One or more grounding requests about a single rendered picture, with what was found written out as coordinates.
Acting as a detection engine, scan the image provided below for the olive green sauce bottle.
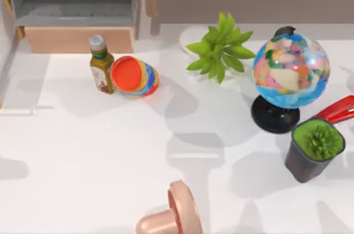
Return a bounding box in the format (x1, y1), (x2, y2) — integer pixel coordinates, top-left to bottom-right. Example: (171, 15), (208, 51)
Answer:
(88, 34), (115, 95)

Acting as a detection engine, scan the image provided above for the green plant in white pot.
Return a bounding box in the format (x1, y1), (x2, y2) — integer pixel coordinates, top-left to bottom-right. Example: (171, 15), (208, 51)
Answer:
(179, 12), (257, 85)

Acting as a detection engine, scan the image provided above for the colourful globe on black stand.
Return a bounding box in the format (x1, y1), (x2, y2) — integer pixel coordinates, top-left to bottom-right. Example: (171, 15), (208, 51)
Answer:
(251, 25), (331, 134)

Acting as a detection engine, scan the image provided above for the red stapler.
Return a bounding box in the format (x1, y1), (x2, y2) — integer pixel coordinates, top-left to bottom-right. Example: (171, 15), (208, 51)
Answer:
(314, 95), (354, 124)

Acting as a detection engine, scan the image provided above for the pale wooden drawer front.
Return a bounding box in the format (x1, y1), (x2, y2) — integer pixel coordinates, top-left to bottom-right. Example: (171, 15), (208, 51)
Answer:
(24, 25), (136, 54)

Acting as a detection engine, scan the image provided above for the pink stamp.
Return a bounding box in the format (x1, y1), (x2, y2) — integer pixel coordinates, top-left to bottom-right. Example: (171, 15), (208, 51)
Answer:
(135, 180), (203, 234)

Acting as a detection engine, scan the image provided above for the stack of coloured rings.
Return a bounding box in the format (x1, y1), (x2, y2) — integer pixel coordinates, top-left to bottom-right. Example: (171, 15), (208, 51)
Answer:
(110, 55), (160, 98)

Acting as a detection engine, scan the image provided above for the black pot with green plant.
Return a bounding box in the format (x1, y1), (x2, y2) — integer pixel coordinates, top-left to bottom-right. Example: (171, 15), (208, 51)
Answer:
(284, 118), (346, 184)

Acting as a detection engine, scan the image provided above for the wooden cupboard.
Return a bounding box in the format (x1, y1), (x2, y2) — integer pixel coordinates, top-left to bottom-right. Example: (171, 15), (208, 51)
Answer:
(0, 0), (26, 40)

